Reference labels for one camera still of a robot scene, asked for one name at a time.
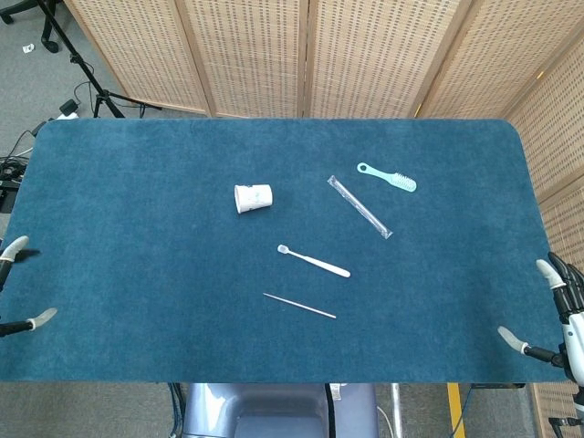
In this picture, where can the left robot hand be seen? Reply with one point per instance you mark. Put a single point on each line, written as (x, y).
(17, 246)

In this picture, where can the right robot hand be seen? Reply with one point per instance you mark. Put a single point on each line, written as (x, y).
(565, 292)

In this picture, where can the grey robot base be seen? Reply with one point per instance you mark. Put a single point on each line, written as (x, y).
(278, 410)

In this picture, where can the black power adapter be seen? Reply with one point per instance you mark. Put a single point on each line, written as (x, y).
(69, 108)

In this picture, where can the yellow floor tape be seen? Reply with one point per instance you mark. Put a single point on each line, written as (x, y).
(456, 409)

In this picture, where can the black tripod stand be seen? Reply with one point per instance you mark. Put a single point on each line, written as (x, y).
(82, 68)

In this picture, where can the teal small brush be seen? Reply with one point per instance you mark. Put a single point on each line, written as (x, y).
(391, 177)

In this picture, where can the wrapped clear straw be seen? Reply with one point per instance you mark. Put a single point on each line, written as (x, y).
(359, 206)

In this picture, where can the black office chair base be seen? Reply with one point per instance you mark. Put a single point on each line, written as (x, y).
(32, 23)

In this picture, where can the white paper cup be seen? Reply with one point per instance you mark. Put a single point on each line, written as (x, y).
(253, 198)

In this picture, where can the white plastic spoon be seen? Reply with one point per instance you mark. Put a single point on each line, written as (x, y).
(315, 262)

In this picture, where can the blue table cloth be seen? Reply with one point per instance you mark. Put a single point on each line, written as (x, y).
(274, 255)

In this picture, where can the thin white stick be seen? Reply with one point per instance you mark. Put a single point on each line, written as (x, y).
(299, 305)

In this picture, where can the bamboo folding screen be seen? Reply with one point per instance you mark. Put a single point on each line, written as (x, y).
(365, 59)

